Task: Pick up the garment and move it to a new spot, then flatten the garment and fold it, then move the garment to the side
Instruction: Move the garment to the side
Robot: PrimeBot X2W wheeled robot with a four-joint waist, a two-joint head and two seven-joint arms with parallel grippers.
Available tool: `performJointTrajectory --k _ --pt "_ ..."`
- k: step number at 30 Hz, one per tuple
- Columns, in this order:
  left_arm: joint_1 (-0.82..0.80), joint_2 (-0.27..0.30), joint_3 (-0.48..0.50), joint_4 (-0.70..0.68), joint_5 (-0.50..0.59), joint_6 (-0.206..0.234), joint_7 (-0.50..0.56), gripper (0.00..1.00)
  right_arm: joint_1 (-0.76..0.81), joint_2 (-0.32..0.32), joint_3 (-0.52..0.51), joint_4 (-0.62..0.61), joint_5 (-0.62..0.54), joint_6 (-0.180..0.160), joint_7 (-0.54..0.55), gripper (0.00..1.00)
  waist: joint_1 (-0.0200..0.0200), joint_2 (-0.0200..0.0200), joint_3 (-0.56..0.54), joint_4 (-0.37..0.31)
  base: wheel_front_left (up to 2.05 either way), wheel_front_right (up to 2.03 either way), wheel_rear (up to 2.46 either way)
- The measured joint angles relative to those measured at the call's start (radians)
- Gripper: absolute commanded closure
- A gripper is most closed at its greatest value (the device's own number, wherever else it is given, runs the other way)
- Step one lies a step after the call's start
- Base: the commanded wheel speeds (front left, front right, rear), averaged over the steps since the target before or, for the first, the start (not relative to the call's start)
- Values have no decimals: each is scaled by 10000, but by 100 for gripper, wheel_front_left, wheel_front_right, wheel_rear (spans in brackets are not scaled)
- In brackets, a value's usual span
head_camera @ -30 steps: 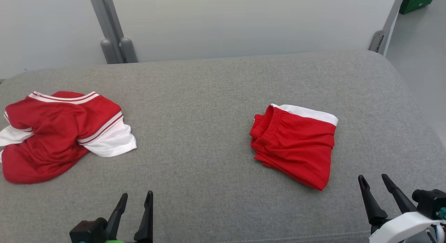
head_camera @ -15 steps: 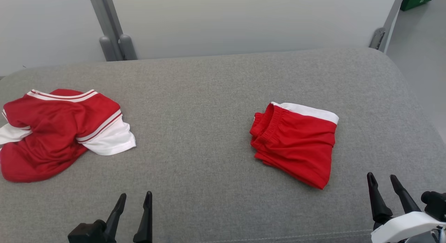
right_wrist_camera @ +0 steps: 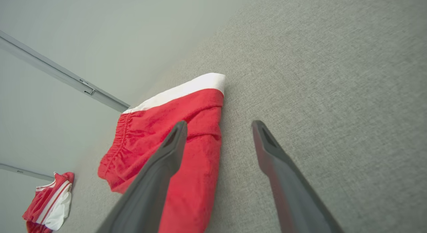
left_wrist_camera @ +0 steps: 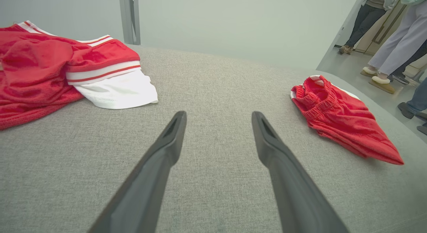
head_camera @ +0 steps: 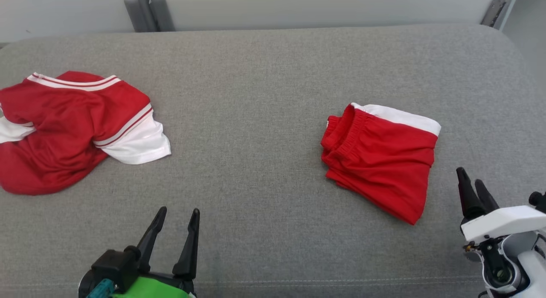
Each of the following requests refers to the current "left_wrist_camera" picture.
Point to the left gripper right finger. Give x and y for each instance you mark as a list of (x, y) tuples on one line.
[(293, 189)]

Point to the person in lilac trousers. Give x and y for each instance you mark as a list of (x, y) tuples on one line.
[(400, 42)]

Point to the person in dark trousers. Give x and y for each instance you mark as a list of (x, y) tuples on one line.
[(365, 19)]

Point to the beige wooden door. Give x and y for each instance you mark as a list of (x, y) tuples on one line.
[(367, 42)]

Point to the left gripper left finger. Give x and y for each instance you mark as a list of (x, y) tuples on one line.
[(150, 179)]

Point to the person in dark sneakers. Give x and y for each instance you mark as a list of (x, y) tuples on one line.
[(399, 78)]

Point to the grey metal frame post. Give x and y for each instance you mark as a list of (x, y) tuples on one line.
[(128, 19)]

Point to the red shorts white stripe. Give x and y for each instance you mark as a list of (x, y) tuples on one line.
[(340, 119)]

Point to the red jersey white sleeves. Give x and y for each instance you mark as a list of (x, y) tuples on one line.
[(33, 66)]

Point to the person in blue jeans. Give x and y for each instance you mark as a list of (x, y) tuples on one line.
[(418, 99)]

